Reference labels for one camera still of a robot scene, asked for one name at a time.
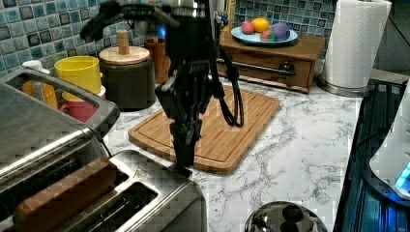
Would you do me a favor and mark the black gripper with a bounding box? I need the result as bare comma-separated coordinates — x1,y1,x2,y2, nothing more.
155,60,224,170

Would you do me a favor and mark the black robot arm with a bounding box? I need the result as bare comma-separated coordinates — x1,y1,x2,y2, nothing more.
80,0,224,170

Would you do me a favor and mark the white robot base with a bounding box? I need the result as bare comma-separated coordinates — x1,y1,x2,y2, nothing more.
369,84,410,200

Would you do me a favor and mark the silver two-slot toaster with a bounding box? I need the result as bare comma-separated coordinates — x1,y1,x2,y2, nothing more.
1,147,207,232

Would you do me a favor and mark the bamboo cutting board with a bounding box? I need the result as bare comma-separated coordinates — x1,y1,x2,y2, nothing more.
129,90,280,175

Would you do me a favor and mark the dark canister with wooden lid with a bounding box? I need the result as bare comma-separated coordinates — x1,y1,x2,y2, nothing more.
99,29,156,111

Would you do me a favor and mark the brown wooden utensil holder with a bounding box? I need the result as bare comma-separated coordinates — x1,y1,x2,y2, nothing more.
144,37,170,84

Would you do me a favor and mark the red mug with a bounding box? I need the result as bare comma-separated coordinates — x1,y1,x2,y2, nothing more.
59,92,97,122

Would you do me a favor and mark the light blue plate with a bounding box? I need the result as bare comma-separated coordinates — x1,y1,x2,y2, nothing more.
230,27,298,44

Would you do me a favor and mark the wooden drawer box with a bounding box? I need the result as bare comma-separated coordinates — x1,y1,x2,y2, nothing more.
220,32,325,93

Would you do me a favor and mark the pink toy fruit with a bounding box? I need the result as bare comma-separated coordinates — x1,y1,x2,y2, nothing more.
241,21,254,35

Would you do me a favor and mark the yellow plastic cup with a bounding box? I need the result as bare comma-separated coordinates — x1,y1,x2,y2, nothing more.
54,56,102,93

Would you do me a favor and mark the steel pot lid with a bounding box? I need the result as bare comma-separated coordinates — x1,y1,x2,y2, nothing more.
245,201,328,232

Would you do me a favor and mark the small red green toy fruit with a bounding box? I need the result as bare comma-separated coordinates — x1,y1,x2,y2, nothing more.
260,30,276,42

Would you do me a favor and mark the yellow toy orange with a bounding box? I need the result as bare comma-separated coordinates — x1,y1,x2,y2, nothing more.
251,17,270,33

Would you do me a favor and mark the yellow cereal box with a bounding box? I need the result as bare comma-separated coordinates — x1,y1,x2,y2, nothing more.
220,0,236,31

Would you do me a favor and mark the purple toy fruit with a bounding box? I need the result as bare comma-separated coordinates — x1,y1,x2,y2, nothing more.
271,22,290,41

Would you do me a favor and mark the orange bottle with white cap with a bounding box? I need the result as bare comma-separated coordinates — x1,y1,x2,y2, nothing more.
22,60,58,109

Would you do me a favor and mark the brown bread slice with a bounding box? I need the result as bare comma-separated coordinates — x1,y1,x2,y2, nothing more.
15,159,118,232

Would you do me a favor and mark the white paper towel roll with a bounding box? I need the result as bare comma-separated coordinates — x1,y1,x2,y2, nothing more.
317,0,392,98

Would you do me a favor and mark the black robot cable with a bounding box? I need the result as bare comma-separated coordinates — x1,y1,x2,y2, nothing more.
216,44,246,129

